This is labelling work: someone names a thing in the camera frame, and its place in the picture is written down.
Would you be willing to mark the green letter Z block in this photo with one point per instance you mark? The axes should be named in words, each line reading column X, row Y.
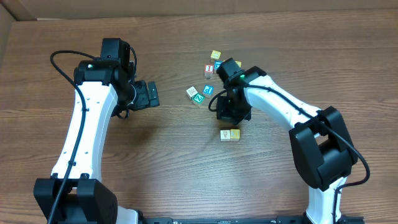
column 198, row 99

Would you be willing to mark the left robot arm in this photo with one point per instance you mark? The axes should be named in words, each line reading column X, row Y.
column 105, row 87

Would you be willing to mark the white letter W block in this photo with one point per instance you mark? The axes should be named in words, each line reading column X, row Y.
column 191, row 92

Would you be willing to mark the blue letter P block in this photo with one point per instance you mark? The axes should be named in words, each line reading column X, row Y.
column 208, row 91

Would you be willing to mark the yellow letter K block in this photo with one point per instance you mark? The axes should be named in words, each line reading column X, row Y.
column 234, row 134

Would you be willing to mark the white ice cream block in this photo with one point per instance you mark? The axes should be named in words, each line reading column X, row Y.
column 225, row 135

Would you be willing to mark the red letter I block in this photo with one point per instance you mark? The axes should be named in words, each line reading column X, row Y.
column 208, row 71

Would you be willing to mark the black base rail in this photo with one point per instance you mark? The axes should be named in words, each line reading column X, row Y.
column 278, row 220

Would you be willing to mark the blue picture block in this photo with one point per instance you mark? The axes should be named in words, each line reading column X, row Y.
column 217, row 64

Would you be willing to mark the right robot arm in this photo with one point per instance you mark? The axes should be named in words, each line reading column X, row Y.
column 320, row 142

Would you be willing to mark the yellow block far top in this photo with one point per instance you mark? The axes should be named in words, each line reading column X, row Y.
column 215, row 55

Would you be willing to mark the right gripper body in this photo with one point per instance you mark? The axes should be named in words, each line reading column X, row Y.
column 232, row 115

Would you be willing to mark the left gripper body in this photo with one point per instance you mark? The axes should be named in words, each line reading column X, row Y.
column 152, row 94

